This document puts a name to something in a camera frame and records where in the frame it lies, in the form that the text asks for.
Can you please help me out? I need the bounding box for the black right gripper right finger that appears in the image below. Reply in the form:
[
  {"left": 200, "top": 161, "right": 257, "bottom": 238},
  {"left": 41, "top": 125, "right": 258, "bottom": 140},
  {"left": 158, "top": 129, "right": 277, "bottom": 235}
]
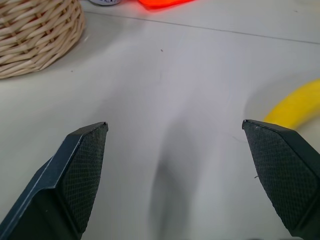
[{"left": 241, "top": 119, "right": 320, "bottom": 240}]

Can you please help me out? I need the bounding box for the yellow banana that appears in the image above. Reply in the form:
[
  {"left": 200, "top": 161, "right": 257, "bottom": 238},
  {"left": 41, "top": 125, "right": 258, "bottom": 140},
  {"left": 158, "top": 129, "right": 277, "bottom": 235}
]
[{"left": 263, "top": 78, "right": 320, "bottom": 131}]

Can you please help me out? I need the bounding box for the woven wicker basket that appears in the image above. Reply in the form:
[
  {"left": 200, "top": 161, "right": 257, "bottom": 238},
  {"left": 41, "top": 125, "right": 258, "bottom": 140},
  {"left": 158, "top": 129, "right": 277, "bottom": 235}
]
[{"left": 0, "top": 0, "right": 86, "bottom": 80}]

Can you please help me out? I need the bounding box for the bright orange plastic object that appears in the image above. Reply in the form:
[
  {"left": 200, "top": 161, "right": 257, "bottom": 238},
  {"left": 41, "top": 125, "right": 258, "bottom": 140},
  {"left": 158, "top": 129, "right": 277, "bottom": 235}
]
[{"left": 138, "top": 0, "right": 195, "bottom": 11}]

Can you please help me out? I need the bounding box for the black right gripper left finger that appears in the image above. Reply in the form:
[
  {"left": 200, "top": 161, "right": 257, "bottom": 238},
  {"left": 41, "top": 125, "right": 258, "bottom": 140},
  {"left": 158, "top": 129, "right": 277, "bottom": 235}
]
[{"left": 0, "top": 121, "right": 109, "bottom": 240}]

